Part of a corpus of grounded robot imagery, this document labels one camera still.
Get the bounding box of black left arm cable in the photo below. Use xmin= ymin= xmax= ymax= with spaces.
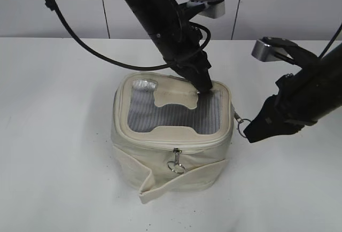
xmin=38 ymin=0 xmax=174 ymax=71

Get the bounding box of cream canvas zipper bag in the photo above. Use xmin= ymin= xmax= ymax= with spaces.
xmin=111 ymin=72 xmax=234 ymax=204

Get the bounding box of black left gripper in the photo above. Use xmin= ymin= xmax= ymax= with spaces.
xmin=165 ymin=23 xmax=213 ymax=93

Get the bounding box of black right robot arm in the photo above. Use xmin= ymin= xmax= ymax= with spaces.
xmin=239 ymin=28 xmax=341 ymax=143

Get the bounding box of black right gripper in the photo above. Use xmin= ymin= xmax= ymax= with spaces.
xmin=243 ymin=73 xmax=318 ymax=143

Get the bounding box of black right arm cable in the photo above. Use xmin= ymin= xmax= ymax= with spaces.
xmin=319 ymin=22 xmax=342 ymax=58

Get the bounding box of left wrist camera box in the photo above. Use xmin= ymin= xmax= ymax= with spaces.
xmin=186 ymin=0 xmax=226 ymax=19

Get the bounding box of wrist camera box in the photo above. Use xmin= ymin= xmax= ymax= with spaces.
xmin=186 ymin=0 xmax=226 ymax=19
xmin=251 ymin=36 xmax=298 ymax=64

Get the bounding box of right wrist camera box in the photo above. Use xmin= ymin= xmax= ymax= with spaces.
xmin=251 ymin=36 xmax=298 ymax=64

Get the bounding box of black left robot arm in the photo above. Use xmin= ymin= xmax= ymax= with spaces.
xmin=45 ymin=0 xmax=213 ymax=93

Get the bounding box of metal ring zipper pull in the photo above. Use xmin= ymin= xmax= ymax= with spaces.
xmin=234 ymin=111 xmax=251 ymax=138
xmin=167 ymin=148 xmax=186 ymax=175

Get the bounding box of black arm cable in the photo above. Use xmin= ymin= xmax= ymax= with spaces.
xmin=319 ymin=22 xmax=342 ymax=58
xmin=38 ymin=0 xmax=174 ymax=71

